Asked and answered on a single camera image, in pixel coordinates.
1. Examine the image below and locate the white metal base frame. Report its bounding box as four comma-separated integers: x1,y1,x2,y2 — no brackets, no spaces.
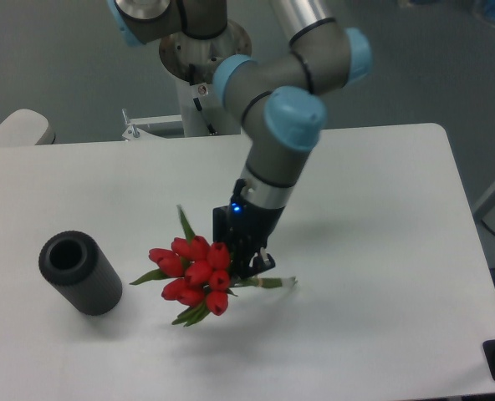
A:
121,109,242,141

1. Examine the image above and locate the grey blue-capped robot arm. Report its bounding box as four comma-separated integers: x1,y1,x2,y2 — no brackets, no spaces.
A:
109,1,372,279

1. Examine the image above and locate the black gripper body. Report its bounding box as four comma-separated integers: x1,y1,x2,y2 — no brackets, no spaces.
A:
228,177,287,255

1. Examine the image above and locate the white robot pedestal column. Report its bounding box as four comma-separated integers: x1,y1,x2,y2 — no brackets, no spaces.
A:
159,19,252,137

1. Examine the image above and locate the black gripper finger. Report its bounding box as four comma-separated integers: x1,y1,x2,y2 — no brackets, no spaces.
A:
212,206,232,251
231,246,276,278

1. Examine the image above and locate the red tulip bouquet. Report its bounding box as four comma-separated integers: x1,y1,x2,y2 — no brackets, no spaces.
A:
130,206,298,327

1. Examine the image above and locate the white chair armrest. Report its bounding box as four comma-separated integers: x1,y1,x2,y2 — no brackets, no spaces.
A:
0,109,56,148

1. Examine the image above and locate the black ribbed cylindrical vase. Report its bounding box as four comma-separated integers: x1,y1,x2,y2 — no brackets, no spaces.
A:
38,231,123,316

